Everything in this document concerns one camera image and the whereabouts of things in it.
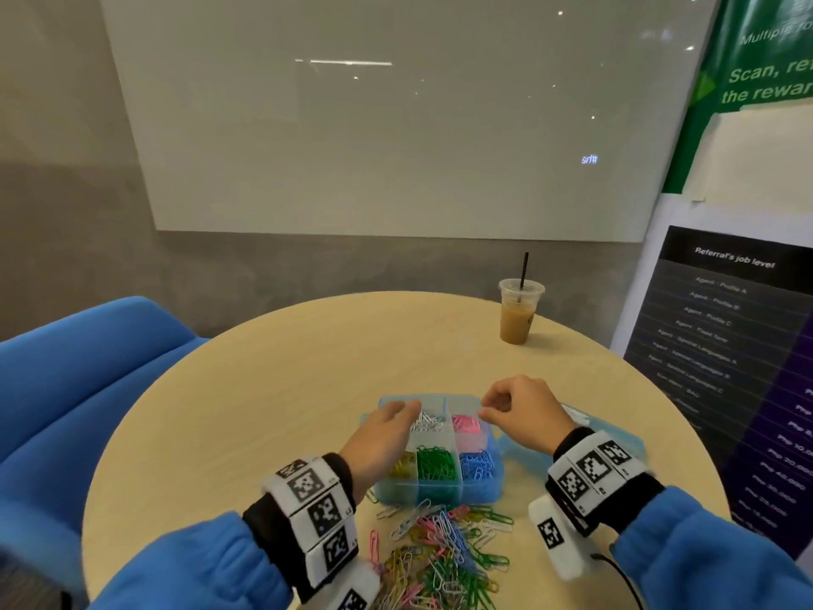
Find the person's left hand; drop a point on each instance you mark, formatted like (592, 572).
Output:
(379, 451)

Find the person's right hand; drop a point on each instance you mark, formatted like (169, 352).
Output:
(527, 413)

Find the bunch of yellow paper clips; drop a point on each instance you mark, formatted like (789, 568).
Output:
(403, 466)

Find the bunch of pink paper clips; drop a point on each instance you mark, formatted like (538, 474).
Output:
(469, 424)

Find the bunch of green paper clips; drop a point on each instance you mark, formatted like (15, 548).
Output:
(438, 465)

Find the bunch of blue paper clips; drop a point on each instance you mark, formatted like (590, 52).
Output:
(478, 465)

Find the blue compartment organizer box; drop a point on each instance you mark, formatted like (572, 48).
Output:
(438, 493)

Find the pile of coloured paper clips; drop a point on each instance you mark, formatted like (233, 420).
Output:
(445, 559)

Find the person's left forearm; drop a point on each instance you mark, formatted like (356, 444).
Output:
(191, 572)

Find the blue transparent box lid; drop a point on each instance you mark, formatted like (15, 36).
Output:
(610, 432)

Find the right wrist marker band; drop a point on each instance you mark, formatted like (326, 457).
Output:
(591, 466)

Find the wrist marker band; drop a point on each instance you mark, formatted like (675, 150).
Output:
(591, 466)
(315, 514)

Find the left wrist marker band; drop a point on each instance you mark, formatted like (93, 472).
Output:
(315, 514)

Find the iced coffee plastic cup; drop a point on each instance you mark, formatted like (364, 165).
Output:
(517, 321)

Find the black drinking straw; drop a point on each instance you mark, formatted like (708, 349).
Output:
(523, 269)

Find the round wooden table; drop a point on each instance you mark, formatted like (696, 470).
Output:
(254, 375)

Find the standing poster banner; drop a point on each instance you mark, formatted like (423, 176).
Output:
(737, 362)

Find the blue upholstered chair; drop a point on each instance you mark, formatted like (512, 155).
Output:
(64, 400)

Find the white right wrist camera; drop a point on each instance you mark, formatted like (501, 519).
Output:
(555, 537)

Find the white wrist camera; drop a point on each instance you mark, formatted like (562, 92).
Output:
(343, 591)
(555, 537)

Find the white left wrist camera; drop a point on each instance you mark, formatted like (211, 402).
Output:
(343, 591)

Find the white wall board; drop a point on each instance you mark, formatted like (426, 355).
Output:
(419, 120)

